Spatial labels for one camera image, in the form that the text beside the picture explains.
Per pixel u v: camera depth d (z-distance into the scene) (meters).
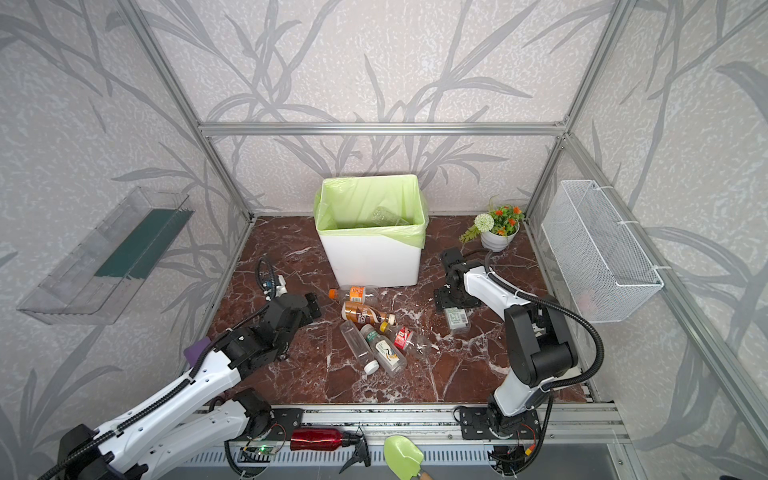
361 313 0.88
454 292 0.78
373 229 0.76
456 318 0.89
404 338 0.83
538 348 0.46
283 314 0.57
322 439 0.68
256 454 0.72
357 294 0.92
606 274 0.62
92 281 0.64
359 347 0.80
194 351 0.86
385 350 0.80
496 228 0.99
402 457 0.69
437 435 0.73
